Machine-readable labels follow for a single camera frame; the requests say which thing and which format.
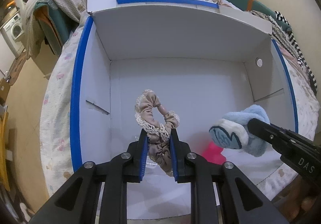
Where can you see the light blue plush toy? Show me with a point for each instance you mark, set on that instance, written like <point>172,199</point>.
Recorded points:
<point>231,131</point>

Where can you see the cream bed frame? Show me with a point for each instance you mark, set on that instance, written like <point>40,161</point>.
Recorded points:
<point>45,60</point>

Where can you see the blue white cardboard box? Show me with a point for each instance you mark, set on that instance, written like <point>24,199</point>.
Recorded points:
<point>202,61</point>

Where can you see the white washing machine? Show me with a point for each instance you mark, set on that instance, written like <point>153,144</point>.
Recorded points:
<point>13,31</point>

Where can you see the green headboard cushion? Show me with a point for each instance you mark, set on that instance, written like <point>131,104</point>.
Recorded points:
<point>254,5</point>

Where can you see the black white striped cloth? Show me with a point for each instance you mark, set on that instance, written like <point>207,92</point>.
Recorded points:
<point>301,59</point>

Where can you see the pink plush toy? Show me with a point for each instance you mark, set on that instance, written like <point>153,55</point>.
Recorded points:
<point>213,154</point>

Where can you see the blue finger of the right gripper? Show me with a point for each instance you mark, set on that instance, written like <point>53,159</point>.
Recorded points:
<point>270,136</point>

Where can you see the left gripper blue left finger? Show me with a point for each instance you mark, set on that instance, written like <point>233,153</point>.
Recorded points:
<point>141,154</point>

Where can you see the beige lace scrunchie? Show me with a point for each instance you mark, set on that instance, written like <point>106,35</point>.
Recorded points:
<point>158,124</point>

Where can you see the small cardboard box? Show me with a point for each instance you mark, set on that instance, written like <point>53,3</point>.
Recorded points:
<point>4,90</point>

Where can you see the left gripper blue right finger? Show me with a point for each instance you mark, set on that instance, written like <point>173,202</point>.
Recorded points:
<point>174,151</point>

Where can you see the white cartoon print bedsheet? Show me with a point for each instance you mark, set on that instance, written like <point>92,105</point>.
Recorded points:
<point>55,114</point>

